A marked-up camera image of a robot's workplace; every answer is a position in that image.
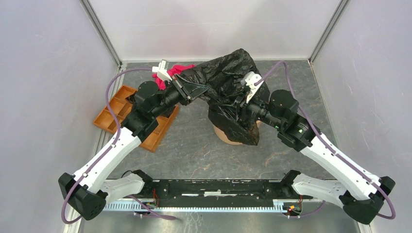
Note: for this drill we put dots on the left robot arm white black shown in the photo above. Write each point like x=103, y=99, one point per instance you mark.
x=87, y=191

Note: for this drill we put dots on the crumpled red cloth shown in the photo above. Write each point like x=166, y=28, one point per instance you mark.
x=176, y=69

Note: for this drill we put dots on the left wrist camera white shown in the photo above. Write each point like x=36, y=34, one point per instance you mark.
x=162, y=70

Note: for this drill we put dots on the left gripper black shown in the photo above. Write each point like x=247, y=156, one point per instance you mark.
x=194, y=89

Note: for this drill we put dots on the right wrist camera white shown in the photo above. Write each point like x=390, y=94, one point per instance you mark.
x=252, y=81

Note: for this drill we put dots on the right aluminium corner post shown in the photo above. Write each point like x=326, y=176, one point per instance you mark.
x=328, y=30

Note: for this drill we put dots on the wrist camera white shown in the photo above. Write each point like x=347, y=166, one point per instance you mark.
x=252, y=81
x=162, y=70

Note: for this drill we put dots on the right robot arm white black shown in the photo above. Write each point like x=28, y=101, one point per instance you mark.
x=360, y=193

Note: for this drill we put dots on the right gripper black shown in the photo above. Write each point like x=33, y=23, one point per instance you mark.
x=243, y=105

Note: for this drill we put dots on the aluminium corner post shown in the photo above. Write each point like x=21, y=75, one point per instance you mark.
x=87, y=6
x=328, y=30

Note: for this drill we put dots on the left aluminium corner post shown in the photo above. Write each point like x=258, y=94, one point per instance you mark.
x=87, y=6

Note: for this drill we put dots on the orange trash bin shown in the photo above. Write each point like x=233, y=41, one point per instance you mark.
x=238, y=133

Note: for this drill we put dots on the white slotted cable duct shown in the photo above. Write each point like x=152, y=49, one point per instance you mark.
x=134, y=206

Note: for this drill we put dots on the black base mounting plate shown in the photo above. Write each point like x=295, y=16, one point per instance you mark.
x=217, y=193

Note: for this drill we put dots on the black plastic trash bag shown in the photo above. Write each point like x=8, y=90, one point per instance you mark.
x=223, y=76

